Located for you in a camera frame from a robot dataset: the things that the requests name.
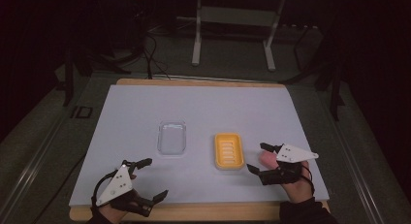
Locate black tripod stand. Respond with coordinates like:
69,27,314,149
279,24,346,122
60,44,133,108

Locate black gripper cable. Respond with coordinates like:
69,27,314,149
90,169,118,209
300,161,316,197

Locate person's right hand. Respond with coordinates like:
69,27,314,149
280,161,315,205

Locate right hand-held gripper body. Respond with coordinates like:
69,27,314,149
259,144,320,186

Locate yellow soap dish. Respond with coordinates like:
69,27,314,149
213,132,246,171

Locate black floor cables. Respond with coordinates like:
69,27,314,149
141,31,173,81

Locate clear plastic box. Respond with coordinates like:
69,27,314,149
156,120,188,157

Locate person's left hand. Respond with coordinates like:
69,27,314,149
98,201,131,224

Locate white table mat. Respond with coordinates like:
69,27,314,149
69,84,331,208

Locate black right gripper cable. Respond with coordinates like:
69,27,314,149
300,161,316,197

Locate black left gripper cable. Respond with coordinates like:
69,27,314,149
90,169,118,209

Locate white metal stand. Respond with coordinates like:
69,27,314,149
191,0,287,73

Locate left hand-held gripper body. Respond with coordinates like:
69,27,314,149
95,161,156,218

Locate pink soap bar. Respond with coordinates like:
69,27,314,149
258,151,279,171

